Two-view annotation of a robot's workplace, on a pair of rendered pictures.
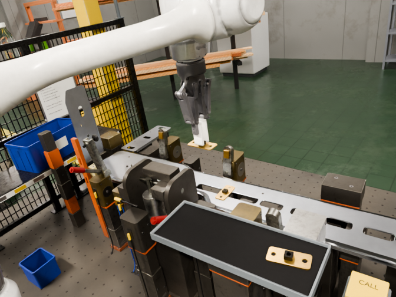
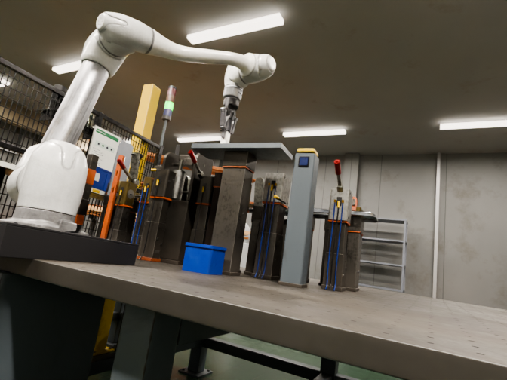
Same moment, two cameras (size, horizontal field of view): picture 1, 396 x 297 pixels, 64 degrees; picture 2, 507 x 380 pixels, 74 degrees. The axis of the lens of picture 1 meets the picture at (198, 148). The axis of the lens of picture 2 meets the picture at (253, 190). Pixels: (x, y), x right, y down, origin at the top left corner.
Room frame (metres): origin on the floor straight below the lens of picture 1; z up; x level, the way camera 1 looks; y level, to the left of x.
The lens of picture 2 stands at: (-0.69, 0.17, 0.77)
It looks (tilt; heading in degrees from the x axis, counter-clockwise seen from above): 11 degrees up; 347
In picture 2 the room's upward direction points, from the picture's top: 8 degrees clockwise
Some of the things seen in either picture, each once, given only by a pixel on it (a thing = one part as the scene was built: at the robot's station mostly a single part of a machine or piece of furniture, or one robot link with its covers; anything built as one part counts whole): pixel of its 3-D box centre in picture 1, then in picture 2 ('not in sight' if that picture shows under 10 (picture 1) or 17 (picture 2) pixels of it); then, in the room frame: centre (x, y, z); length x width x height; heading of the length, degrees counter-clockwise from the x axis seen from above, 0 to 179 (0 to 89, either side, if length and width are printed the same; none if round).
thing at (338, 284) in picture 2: not in sight; (336, 239); (0.42, -0.43, 0.88); 0.12 x 0.07 x 0.36; 142
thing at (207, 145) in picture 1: (201, 143); not in sight; (0.82, -0.01, 1.26); 0.08 x 0.04 x 0.01; 49
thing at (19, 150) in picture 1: (48, 143); (82, 176); (1.41, 0.70, 1.09); 0.30 x 0.17 x 0.13; 149
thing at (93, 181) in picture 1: (108, 215); (119, 217); (1.07, 0.41, 0.87); 0.10 x 0.07 x 0.35; 142
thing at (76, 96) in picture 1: (84, 124); (121, 169); (1.39, 0.50, 1.17); 0.12 x 0.01 x 0.34; 142
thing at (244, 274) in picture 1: (233, 241); (241, 151); (0.52, -0.05, 1.16); 0.37 x 0.14 x 0.02; 52
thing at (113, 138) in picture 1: (118, 165); not in sight; (1.48, 0.43, 0.88); 0.08 x 0.08 x 0.36; 52
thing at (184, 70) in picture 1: (192, 76); (230, 108); (0.82, -0.01, 1.45); 0.08 x 0.07 x 0.09; 139
